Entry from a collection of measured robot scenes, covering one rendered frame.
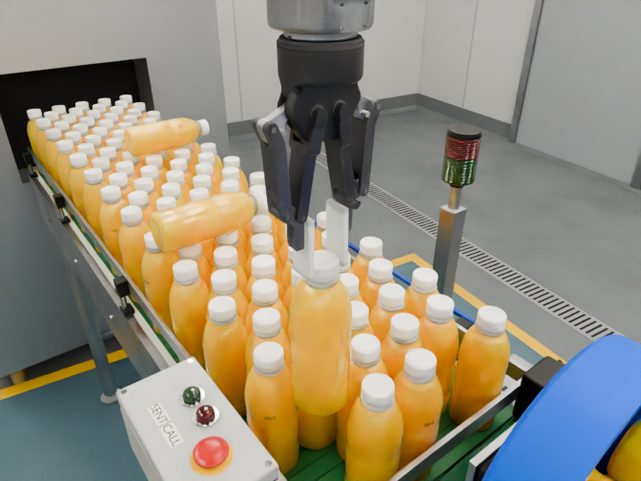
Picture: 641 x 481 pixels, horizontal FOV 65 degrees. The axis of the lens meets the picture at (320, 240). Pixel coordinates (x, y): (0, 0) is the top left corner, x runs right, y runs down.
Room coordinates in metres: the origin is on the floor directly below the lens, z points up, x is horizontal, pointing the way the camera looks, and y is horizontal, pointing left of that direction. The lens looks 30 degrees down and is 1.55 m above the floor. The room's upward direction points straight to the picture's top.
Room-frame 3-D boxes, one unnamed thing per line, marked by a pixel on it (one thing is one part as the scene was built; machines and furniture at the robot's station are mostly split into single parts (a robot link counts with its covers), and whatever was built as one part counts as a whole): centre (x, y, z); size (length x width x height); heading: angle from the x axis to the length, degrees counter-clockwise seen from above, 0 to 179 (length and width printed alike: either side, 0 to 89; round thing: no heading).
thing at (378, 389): (0.43, -0.07, 1.10); 0.04 x 0.04 x 0.02
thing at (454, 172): (0.91, -0.27, 1.18); 0.06 x 0.06 x 0.05
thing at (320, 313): (0.46, 0.00, 1.15); 0.07 x 0.07 x 0.19
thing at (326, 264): (0.46, 0.00, 1.25); 0.04 x 0.04 x 0.02
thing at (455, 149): (0.91, -0.27, 1.23); 0.06 x 0.06 x 0.04
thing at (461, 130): (0.91, -0.27, 1.18); 0.06 x 0.06 x 0.16
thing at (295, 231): (0.43, 0.03, 1.31); 0.03 x 0.01 x 0.05; 127
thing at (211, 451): (0.34, 0.11, 1.11); 0.04 x 0.04 x 0.01
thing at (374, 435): (0.43, -0.07, 1.00); 0.07 x 0.07 x 0.19
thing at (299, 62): (0.46, 0.00, 1.44); 0.08 x 0.07 x 0.09; 127
